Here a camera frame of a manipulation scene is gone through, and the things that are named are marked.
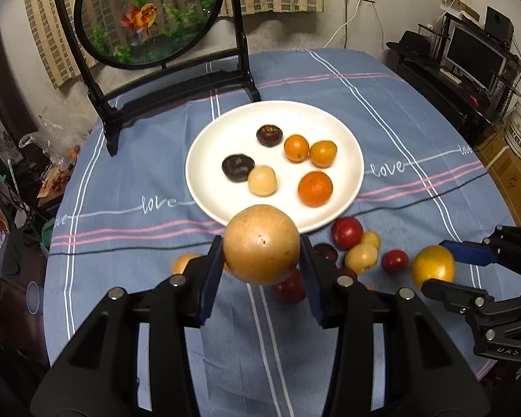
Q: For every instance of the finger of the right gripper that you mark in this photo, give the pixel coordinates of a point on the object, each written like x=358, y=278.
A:
x=470, y=252
x=454, y=297

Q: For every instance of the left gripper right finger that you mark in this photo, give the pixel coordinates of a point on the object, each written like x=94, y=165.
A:
x=335, y=299

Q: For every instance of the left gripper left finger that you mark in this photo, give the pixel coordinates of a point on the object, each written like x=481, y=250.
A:
x=187, y=299

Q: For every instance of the orange fruit table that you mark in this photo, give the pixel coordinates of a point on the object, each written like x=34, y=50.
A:
x=182, y=263

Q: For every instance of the yellow-orange round fruit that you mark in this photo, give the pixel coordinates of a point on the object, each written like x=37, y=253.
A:
x=433, y=262

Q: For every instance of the red fruit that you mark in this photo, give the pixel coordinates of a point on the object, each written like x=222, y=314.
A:
x=291, y=290

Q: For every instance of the dark red plum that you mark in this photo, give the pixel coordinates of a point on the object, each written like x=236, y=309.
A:
x=327, y=251

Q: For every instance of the purple-streaked yellow melon fruit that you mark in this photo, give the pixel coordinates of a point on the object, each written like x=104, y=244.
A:
x=361, y=258

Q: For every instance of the large red plum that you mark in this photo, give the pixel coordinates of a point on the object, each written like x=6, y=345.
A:
x=346, y=232

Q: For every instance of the small red tomato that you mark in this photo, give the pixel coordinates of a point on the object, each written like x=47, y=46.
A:
x=395, y=261

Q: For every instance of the tan round pear fruit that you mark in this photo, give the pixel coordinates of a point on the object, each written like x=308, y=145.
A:
x=261, y=245

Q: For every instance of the small yellow fruit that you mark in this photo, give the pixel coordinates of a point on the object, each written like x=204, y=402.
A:
x=371, y=238

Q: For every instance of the cardboard box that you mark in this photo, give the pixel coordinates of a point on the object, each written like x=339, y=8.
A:
x=504, y=167

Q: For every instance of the blue striped tablecloth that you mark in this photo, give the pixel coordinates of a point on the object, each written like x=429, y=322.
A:
x=125, y=218

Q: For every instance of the large orange tangerine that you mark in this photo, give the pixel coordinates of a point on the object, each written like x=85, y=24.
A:
x=315, y=189

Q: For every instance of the white bucket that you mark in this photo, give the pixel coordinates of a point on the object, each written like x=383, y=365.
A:
x=512, y=132

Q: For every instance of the pale cream round fruit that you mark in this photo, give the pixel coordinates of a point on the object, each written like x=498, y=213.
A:
x=262, y=181

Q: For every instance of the dark brown fruit left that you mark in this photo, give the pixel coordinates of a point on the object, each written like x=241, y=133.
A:
x=237, y=167

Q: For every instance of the dark brown fruit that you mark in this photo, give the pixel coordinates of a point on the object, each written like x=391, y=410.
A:
x=269, y=135
x=237, y=167

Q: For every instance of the yellow-orange oval fruit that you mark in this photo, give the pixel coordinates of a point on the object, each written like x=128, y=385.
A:
x=323, y=153

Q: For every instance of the white round plate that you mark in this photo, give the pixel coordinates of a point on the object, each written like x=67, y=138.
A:
x=235, y=133

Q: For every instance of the small orange back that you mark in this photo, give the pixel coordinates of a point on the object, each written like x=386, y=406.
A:
x=296, y=148

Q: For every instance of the black desk shelf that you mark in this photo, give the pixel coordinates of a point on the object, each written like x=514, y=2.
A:
x=469, y=108

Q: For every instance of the dark brown fruit back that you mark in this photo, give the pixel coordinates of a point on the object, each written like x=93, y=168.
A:
x=269, y=135

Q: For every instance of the computer monitor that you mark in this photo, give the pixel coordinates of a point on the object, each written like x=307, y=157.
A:
x=474, y=57

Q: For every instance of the round goldfish screen on stand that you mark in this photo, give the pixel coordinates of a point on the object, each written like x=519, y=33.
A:
x=106, y=79

